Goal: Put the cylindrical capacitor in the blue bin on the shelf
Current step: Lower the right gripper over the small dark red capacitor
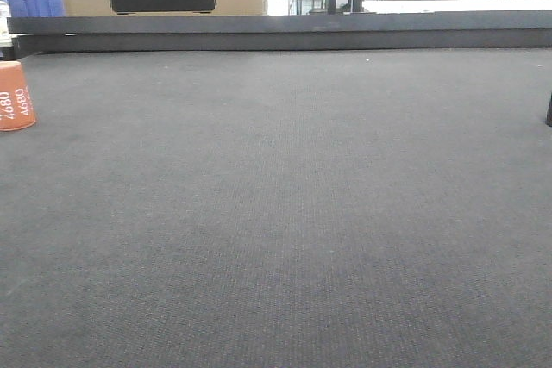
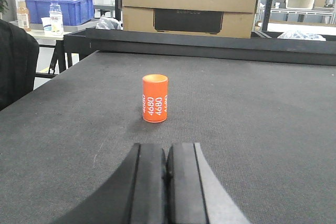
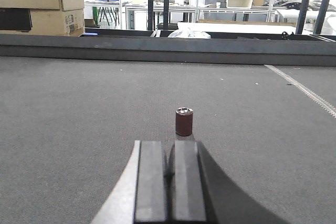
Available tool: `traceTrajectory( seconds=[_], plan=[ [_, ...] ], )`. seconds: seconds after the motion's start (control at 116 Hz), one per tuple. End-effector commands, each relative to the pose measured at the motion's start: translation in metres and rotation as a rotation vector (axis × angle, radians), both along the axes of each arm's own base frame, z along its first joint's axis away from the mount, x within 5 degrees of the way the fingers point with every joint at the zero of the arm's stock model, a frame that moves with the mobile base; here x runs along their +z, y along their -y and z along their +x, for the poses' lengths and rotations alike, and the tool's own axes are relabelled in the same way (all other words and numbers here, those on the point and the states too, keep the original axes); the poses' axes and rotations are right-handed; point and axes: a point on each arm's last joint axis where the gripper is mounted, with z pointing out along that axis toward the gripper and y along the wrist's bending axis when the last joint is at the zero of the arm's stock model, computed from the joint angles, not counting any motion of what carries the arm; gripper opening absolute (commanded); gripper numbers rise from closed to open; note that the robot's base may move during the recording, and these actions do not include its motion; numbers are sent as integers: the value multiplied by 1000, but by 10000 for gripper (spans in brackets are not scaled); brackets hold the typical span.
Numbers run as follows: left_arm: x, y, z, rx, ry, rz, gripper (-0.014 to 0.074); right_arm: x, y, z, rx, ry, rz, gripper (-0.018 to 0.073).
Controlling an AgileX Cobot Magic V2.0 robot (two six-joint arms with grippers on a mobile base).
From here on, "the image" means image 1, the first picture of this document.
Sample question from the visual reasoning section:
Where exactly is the white table board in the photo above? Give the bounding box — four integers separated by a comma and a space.
362, 0, 552, 14

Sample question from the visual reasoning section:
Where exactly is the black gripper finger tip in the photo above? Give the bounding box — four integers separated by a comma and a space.
545, 95, 552, 127

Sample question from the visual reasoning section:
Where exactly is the dark grey table mat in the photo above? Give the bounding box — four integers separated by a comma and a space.
1, 49, 551, 367

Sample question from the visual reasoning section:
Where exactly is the black shelf board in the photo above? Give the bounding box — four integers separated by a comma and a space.
7, 11, 551, 54

